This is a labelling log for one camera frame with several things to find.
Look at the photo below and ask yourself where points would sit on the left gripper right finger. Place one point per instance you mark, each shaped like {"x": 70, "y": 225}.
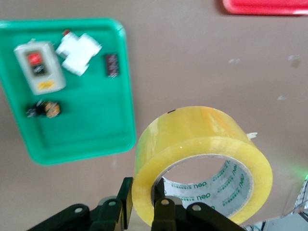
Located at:
{"x": 168, "y": 216}

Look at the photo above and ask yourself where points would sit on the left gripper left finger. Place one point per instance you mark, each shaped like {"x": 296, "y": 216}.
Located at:
{"x": 125, "y": 192}

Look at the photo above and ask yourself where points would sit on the yellowish clear packing tape roll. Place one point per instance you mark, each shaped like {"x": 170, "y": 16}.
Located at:
{"x": 192, "y": 130}

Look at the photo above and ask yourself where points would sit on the green plastic tray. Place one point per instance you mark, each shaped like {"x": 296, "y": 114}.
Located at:
{"x": 84, "y": 125}

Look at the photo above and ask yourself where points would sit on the red tray holding pipe fittings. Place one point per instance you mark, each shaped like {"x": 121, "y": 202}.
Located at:
{"x": 264, "y": 6}

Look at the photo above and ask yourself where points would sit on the black push button with orange block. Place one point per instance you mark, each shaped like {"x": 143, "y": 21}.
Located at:
{"x": 50, "y": 109}

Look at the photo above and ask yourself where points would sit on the black cylindrical capacitor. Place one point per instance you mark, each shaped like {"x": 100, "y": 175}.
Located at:
{"x": 111, "y": 65}

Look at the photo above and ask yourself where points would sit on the white circuit breaker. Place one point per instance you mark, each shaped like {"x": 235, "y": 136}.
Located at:
{"x": 77, "y": 53}

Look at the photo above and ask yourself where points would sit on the grey on-off switch box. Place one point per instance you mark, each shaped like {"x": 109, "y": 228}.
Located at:
{"x": 54, "y": 74}

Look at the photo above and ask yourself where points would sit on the right arm aluminium base plate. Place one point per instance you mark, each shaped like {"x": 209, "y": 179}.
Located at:
{"x": 304, "y": 192}

